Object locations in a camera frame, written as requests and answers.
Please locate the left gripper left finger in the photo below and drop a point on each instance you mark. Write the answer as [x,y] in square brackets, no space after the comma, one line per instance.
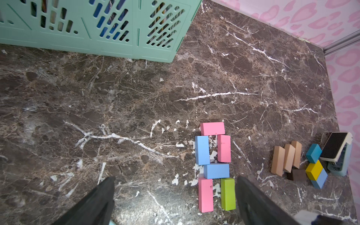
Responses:
[94,209]

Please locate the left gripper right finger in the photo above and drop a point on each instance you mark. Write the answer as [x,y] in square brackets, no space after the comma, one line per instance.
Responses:
[256,208]

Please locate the green block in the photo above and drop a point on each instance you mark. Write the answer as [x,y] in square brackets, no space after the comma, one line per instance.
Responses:
[228,198]

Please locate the pink block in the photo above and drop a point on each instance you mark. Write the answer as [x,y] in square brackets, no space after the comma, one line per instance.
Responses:
[205,190]
[224,148]
[212,128]

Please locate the light blue block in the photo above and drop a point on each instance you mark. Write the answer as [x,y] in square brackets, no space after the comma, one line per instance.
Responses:
[216,171]

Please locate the pink block top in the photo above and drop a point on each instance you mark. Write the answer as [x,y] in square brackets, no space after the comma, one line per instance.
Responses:
[212,128]

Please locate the wooden and blue arch blocks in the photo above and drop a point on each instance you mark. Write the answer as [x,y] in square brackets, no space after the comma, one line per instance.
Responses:
[337,152]

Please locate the wooden block left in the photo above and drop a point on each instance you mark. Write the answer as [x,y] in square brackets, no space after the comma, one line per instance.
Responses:
[278,161]

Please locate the wooden block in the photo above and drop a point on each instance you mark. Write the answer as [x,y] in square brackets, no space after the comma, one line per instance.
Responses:
[289,157]
[298,154]
[278,161]

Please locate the dark brown block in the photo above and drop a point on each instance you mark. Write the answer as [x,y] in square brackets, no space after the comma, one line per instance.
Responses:
[297,175]

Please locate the wooden block middle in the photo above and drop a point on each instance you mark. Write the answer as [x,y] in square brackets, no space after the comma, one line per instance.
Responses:
[289,157]

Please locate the wooden block right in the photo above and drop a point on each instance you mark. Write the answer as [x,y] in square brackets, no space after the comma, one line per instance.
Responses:
[298,154]

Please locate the blue block under yellow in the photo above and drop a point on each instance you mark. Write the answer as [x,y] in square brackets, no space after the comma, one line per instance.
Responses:
[319,183]

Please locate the teal block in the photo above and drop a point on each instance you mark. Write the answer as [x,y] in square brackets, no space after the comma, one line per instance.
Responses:
[313,154]

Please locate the mint green file organizer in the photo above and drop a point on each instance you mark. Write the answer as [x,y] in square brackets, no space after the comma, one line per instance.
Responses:
[139,29]

